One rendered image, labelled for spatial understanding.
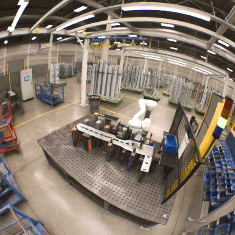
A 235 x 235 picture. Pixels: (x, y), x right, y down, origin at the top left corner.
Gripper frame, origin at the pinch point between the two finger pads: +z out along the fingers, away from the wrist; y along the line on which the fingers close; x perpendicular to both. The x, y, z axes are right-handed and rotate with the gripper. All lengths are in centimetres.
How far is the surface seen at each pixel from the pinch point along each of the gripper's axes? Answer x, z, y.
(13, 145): -286, 78, 106
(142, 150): 4.1, 6.0, 5.8
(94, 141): -76, 22, 5
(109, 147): -39.9, 4.4, 21.9
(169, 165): 47, 3, 22
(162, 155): 34.9, 3.0, 7.2
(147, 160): 14.7, 6.0, 20.9
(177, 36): 38, -236, -234
